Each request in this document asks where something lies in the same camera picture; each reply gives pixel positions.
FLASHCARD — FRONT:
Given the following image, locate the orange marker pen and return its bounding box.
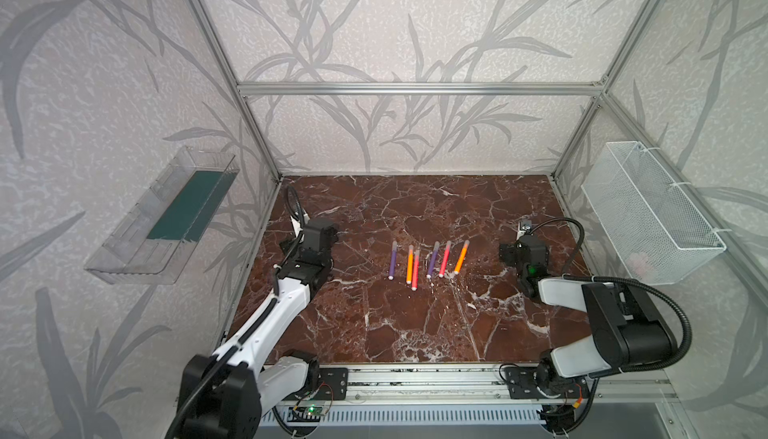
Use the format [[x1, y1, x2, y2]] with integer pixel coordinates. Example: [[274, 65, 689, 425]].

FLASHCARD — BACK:
[[454, 240, 470, 274], [406, 245, 415, 287]]

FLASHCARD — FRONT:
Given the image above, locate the red pink marker pen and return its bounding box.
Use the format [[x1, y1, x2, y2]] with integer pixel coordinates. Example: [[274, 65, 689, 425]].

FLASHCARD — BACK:
[[438, 240, 452, 278]]

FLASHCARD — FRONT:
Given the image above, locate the purple marker pen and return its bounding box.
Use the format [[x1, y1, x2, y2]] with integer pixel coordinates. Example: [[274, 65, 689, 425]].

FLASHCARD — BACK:
[[388, 240, 398, 280], [426, 241, 440, 279]]

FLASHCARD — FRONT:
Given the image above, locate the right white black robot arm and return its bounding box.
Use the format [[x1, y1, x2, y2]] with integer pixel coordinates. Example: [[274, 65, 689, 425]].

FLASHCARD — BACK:
[[499, 233, 693, 397]]

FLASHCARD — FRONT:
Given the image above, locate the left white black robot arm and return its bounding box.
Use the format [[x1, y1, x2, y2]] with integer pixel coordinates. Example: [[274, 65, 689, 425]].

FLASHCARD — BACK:
[[166, 218, 338, 438]]

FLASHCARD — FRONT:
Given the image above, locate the pink object in basket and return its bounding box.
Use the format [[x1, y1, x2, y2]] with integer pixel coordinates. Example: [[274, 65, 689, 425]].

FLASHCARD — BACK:
[[627, 253, 654, 279]]

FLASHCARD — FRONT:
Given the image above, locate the green circuit board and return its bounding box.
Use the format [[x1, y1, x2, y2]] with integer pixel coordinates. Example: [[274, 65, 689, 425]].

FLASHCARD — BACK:
[[288, 404, 331, 423]]

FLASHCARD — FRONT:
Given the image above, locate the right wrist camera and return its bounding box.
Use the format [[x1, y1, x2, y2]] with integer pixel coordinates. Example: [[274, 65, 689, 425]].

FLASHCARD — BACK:
[[517, 220, 533, 238]]

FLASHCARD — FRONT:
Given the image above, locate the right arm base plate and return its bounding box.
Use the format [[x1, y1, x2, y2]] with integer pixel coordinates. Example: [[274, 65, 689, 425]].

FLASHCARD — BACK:
[[499, 363, 590, 402]]

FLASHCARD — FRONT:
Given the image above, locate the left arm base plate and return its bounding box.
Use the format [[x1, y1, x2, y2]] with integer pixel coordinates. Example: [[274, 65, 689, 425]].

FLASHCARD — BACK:
[[286, 367, 349, 401]]

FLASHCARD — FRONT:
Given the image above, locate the white wire mesh basket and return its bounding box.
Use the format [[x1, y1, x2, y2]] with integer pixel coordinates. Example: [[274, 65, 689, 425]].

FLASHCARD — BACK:
[[582, 141, 727, 285]]

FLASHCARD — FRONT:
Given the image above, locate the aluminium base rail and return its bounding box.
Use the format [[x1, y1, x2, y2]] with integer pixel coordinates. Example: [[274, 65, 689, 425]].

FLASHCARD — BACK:
[[257, 362, 679, 407]]

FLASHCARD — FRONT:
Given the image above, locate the clear plastic wall tray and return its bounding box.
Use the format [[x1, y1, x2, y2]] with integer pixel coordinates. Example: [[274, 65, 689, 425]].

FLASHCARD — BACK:
[[85, 146, 240, 285]]

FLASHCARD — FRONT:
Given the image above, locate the aluminium frame crossbar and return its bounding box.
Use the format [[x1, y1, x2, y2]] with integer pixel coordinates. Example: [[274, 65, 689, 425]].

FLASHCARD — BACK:
[[237, 82, 602, 96]]

